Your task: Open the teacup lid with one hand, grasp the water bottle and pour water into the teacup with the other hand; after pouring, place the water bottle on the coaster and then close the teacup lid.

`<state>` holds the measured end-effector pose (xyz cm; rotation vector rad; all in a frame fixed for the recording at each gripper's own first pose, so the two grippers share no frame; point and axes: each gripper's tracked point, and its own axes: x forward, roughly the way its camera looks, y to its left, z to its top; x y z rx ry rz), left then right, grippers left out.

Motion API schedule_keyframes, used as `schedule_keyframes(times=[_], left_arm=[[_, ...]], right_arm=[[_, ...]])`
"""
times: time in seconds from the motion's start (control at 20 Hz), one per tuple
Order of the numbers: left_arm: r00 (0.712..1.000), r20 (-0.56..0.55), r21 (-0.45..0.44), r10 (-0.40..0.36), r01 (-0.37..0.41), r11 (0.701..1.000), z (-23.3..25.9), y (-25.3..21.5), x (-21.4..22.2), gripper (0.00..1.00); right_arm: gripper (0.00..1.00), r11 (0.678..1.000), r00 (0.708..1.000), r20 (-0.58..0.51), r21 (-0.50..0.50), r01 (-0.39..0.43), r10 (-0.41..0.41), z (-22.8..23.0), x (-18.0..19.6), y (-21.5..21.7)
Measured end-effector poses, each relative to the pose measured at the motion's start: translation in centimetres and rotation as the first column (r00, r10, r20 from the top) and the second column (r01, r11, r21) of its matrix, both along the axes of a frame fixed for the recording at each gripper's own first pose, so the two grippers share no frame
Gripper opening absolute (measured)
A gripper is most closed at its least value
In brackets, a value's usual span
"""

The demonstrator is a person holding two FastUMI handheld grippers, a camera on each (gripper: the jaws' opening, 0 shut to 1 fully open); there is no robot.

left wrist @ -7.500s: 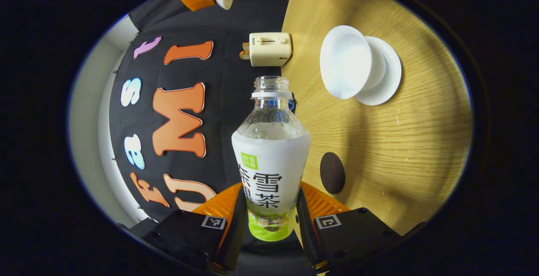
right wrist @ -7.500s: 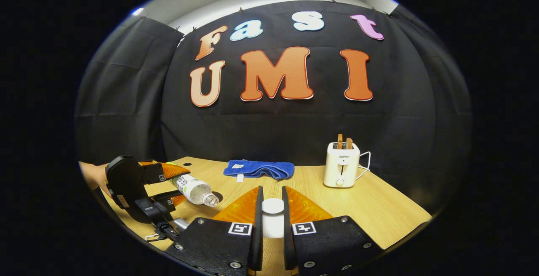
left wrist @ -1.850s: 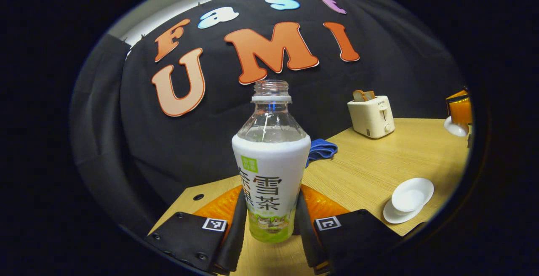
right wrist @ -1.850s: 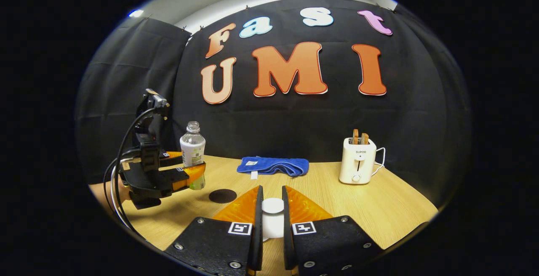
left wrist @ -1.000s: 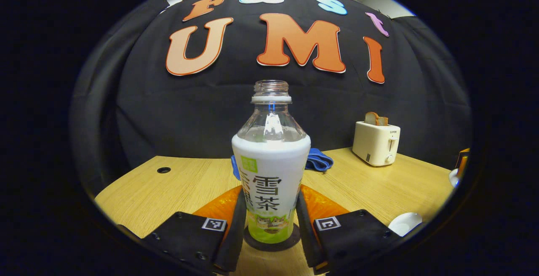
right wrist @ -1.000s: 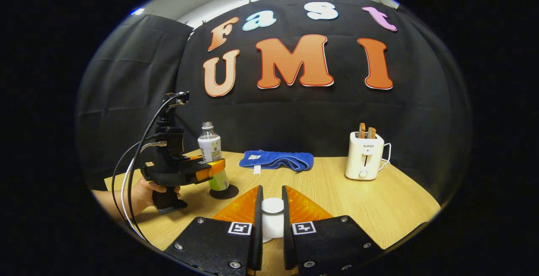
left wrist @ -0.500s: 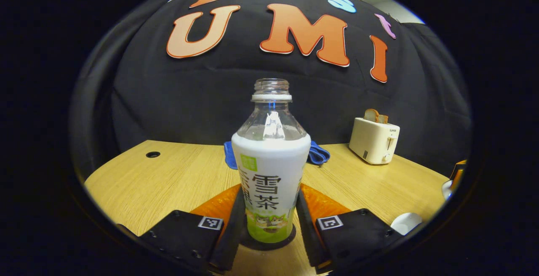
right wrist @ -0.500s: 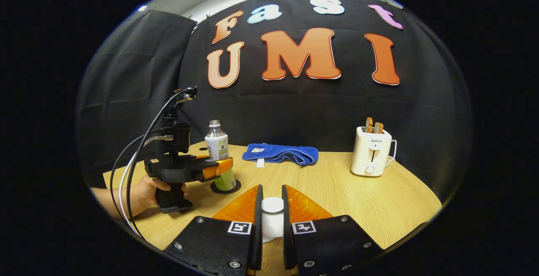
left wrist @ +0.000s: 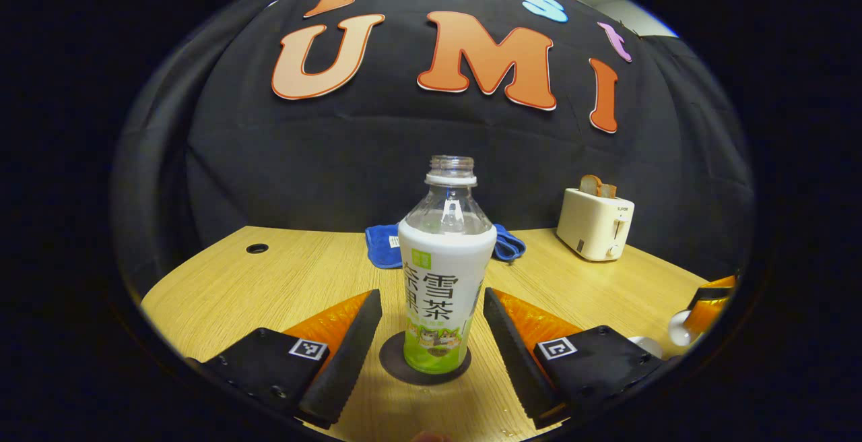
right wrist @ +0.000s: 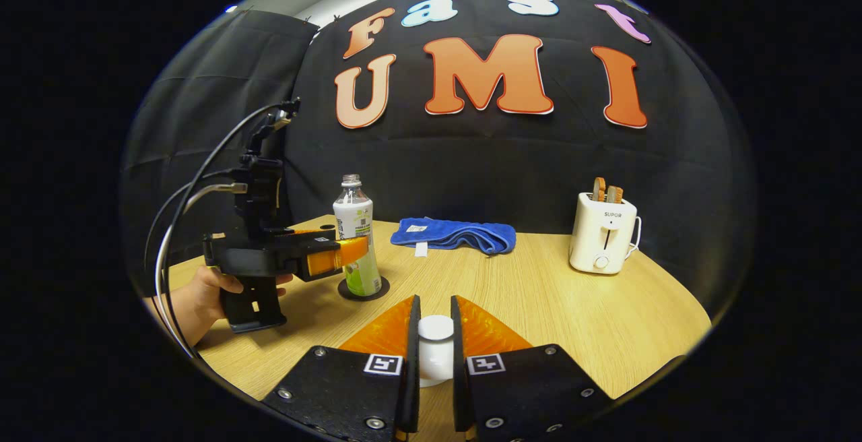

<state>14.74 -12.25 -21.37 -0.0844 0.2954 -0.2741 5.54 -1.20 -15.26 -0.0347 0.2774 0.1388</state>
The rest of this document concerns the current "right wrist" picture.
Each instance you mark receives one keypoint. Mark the clear water bottle white label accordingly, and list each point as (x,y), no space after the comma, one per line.
(353,219)

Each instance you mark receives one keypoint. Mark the brown toast slice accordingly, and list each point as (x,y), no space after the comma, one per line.
(599,189)
(614,195)

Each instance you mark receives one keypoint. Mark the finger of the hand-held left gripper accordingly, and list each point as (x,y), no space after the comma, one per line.
(310,232)
(333,255)

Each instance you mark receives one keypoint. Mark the white toaster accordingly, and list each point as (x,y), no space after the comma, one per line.
(599,233)

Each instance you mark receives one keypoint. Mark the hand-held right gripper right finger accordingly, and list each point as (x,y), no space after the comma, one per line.
(460,388)

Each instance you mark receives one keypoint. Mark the blue towel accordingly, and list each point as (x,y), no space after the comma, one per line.
(458,233)

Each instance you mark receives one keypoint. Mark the black backdrop cloth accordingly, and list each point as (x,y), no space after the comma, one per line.
(471,166)

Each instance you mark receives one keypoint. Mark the white teacup lid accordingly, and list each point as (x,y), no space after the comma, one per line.
(436,354)

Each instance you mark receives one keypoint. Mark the black round coaster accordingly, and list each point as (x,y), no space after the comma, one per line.
(384,288)

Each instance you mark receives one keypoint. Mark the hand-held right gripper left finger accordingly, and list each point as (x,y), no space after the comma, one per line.
(411,388)

